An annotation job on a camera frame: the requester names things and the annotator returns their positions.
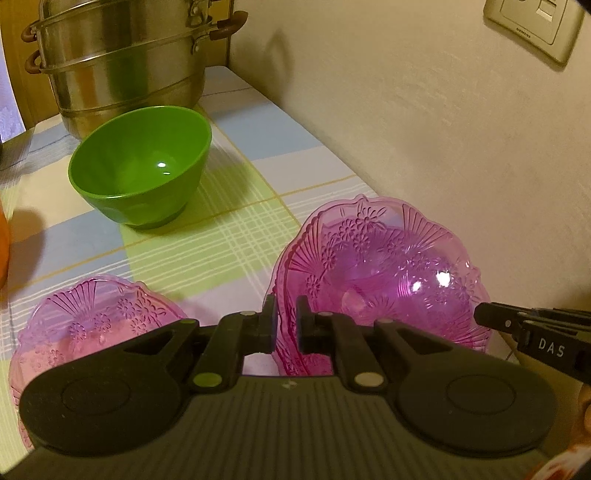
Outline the beige wall socket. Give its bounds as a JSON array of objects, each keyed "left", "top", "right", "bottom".
[{"left": 483, "top": 0, "right": 585, "bottom": 66}]

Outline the lilac sheer curtain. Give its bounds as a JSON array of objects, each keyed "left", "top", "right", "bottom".
[{"left": 0, "top": 42, "right": 25, "bottom": 142}]

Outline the pink glass plate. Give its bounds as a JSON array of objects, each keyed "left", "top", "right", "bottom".
[
  {"left": 270, "top": 271, "right": 490, "bottom": 376},
  {"left": 272, "top": 193, "right": 492, "bottom": 377},
  {"left": 8, "top": 274, "right": 188, "bottom": 451}
]

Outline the stainless steel steamer pot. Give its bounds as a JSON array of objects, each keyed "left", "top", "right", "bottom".
[{"left": 21, "top": 0, "right": 249, "bottom": 139}]

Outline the person's right hand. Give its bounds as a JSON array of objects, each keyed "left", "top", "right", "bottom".
[{"left": 528, "top": 384, "right": 591, "bottom": 480}]

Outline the checkered pastel tablecloth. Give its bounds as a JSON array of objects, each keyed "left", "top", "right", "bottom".
[{"left": 0, "top": 65, "right": 385, "bottom": 462}]

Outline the large green plastic bowl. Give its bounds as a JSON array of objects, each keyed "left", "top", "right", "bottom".
[{"left": 68, "top": 106, "right": 212, "bottom": 229}]

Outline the orange plastic bowl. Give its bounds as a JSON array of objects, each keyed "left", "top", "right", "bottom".
[{"left": 0, "top": 207, "right": 10, "bottom": 287}]

